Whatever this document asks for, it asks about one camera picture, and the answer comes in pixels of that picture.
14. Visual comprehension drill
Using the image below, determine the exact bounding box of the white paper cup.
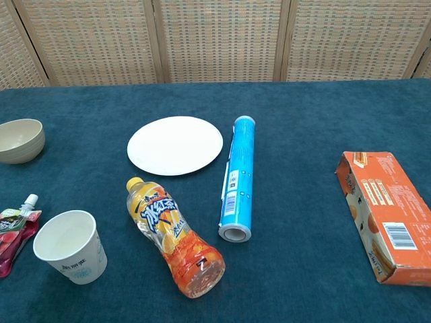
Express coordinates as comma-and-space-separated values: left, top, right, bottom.
32, 209, 108, 286

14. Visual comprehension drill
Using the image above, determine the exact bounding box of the beige ribbed bowl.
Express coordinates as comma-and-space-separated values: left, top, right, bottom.
0, 118, 46, 165

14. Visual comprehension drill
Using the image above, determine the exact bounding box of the white paper plate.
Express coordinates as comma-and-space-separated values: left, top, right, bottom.
127, 116, 224, 177

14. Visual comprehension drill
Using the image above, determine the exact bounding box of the blue cling film roll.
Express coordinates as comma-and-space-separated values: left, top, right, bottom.
218, 115, 257, 243

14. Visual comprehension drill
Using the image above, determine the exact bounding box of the orange iced tea bottle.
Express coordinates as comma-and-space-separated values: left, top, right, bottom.
126, 176, 226, 299

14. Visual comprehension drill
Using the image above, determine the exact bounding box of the blue table cloth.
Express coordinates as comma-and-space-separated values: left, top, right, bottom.
0, 77, 431, 323

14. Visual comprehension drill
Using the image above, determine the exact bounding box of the woven folding screen panel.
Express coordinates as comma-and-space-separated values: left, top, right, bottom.
0, 0, 51, 91
412, 46, 431, 80
11, 0, 166, 87
151, 0, 291, 84
280, 0, 431, 83

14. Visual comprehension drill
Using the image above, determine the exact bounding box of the orange cookie box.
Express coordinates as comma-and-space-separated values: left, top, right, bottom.
334, 151, 431, 287

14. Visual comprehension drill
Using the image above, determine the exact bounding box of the red jelly drink pouch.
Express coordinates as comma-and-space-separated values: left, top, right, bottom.
0, 193, 42, 279

